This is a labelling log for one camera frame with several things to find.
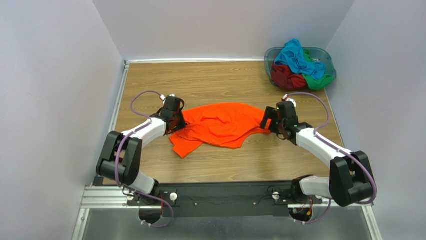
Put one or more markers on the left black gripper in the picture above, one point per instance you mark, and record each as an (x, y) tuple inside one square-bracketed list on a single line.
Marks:
[(178, 121)]

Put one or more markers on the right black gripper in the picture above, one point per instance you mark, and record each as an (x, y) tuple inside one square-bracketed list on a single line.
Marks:
[(269, 119)]

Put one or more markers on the orange t shirt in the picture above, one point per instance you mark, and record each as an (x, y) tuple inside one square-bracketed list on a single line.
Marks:
[(225, 125)]

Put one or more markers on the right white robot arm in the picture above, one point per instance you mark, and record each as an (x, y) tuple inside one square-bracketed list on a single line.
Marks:
[(350, 180)]

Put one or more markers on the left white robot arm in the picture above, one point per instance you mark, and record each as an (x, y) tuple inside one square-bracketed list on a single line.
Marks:
[(121, 154)]

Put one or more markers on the dark red t shirt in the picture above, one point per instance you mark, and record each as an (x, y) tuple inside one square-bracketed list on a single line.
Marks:
[(283, 77)]

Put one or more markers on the green t shirt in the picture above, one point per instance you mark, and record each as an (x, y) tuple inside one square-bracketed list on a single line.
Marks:
[(320, 79)]

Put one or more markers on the blue t shirt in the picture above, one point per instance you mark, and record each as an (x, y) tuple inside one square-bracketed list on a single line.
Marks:
[(293, 56)]

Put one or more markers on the translucent blue plastic basket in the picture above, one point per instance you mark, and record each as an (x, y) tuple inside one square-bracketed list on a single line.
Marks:
[(315, 53)]

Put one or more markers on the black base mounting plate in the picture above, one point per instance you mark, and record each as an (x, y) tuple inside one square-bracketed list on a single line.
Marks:
[(219, 199)]

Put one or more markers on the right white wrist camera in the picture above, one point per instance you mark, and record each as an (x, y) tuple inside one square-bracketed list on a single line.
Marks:
[(286, 98)]

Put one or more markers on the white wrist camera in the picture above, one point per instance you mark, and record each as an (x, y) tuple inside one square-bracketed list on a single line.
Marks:
[(286, 98), (163, 97)]

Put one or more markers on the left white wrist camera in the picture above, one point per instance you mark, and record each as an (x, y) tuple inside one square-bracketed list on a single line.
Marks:
[(163, 97)]

